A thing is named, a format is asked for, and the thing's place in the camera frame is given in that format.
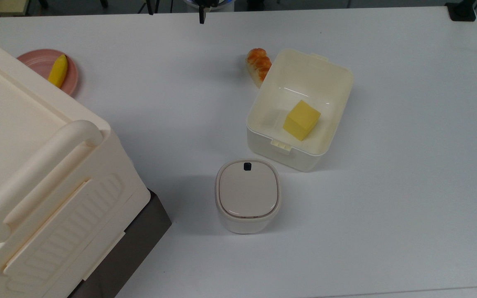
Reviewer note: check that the black tripod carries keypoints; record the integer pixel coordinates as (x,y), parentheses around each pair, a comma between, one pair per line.
(150,6)

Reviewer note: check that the cream plastic box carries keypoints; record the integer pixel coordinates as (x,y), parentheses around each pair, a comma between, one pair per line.
(304,82)

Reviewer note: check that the black table clamp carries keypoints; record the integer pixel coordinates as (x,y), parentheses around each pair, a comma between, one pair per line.
(461,10)

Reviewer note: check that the large cream storage box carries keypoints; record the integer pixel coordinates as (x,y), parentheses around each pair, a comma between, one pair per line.
(35,165)

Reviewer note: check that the pink plate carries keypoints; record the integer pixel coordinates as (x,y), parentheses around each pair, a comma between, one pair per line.
(39,62)

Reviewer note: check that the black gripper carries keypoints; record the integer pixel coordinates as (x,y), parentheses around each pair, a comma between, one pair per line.
(208,2)

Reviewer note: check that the small beige lidded bin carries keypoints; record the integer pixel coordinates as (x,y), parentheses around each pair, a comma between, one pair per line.
(247,194)

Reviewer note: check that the yellow cheese block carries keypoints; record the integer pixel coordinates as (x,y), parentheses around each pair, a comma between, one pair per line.
(302,120)

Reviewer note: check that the yellow toy banana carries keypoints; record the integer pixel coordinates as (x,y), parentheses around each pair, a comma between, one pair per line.
(58,71)

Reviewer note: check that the black furniture leg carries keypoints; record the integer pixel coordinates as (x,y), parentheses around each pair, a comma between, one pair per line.
(44,3)
(104,3)

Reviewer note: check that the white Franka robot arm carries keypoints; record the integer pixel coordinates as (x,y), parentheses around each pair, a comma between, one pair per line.
(228,3)

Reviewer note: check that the toy bread loaf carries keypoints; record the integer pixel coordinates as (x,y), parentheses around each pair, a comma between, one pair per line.
(259,62)

